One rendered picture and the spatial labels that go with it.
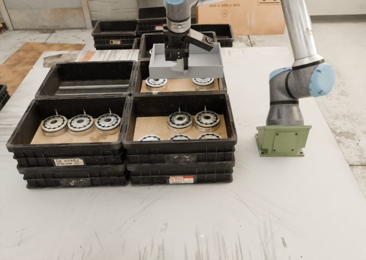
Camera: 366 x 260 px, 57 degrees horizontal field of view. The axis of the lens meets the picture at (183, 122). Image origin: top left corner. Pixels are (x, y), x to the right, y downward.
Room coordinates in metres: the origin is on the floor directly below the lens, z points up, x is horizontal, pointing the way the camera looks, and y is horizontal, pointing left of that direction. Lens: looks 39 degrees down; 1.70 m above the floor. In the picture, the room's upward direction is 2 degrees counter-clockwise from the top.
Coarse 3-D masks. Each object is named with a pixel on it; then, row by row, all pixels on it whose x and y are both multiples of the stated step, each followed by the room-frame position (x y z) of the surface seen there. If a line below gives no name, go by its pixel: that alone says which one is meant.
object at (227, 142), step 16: (144, 96) 1.14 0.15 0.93; (160, 96) 1.13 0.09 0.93; (176, 96) 1.13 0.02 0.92; (128, 112) 1.03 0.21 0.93; (128, 128) 0.94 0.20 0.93; (128, 144) 0.85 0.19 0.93; (144, 144) 0.85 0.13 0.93; (160, 144) 0.85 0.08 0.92; (176, 144) 0.85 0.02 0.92; (192, 144) 0.85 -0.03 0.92; (208, 144) 0.85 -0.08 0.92; (224, 144) 0.85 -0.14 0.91
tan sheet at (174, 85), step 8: (144, 80) 1.42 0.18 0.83; (168, 80) 1.42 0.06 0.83; (176, 80) 1.41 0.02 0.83; (184, 80) 1.41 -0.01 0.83; (216, 80) 1.40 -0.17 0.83; (144, 88) 1.35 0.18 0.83; (168, 88) 1.34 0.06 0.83; (176, 88) 1.34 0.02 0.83; (184, 88) 1.34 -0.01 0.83; (192, 88) 1.34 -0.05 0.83; (216, 88) 1.33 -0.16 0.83
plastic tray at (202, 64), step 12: (156, 48) 1.28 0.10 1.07; (192, 48) 1.27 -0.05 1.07; (216, 48) 1.27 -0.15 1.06; (156, 60) 1.22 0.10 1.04; (192, 60) 1.21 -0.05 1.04; (204, 60) 1.20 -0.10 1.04; (216, 60) 1.20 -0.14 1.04; (156, 72) 1.08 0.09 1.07; (168, 72) 1.08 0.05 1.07; (180, 72) 1.08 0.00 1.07; (192, 72) 1.07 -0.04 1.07; (204, 72) 1.07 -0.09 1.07; (216, 72) 1.07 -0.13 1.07
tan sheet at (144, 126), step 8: (136, 120) 1.11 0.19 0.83; (144, 120) 1.10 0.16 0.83; (152, 120) 1.10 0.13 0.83; (160, 120) 1.10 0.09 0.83; (136, 128) 1.05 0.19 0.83; (144, 128) 1.05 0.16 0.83; (152, 128) 1.05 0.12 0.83; (160, 128) 1.05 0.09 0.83; (168, 128) 1.04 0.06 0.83; (192, 128) 1.04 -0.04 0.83; (224, 128) 1.03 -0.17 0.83; (136, 136) 1.01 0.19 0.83; (160, 136) 1.00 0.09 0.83; (168, 136) 1.00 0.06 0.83; (192, 136) 0.99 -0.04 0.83; (224, 136) 0.99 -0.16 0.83
